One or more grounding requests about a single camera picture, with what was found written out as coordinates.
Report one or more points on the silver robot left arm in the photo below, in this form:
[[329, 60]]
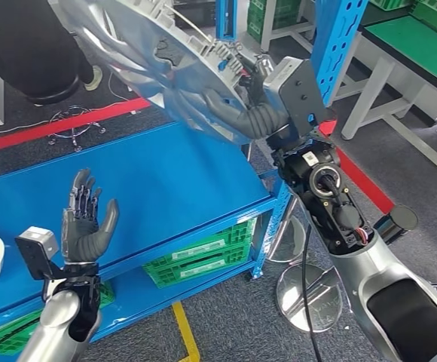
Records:
[[57, 325]]

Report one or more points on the black-capped chrome-base stanchion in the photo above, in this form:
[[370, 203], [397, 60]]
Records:
[[327, 300]]

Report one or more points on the black stool chrome base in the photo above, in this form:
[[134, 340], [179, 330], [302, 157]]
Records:
[[73, 131]]

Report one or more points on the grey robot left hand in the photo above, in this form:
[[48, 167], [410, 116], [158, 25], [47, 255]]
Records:
[[82, 240]]

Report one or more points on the white frame table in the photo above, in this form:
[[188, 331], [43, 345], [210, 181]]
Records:
[[266, 30]]

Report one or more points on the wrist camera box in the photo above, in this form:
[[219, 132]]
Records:
[[297, 95], [35, 252]]

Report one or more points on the person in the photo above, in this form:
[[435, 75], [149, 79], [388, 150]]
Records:
[[23, 45]]

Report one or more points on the black box appliance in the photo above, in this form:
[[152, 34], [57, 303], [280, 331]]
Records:
[[203, 12]]

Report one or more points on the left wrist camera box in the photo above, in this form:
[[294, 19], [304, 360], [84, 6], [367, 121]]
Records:
[[35, 252]]

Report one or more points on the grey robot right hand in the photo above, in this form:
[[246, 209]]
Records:
[[259, 122]]

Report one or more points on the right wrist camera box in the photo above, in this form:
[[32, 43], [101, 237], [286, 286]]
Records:
[[297, 95]]

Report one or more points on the blue metal shelf rack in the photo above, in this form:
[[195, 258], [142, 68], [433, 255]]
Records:
[[165, 175]]

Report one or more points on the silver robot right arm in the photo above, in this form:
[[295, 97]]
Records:
[[376, 280]]

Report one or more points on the silver plastic hubcap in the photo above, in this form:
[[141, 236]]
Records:
[[146, 50]]

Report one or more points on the green-topped white workbench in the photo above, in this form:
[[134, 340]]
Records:
[[422, 50]]

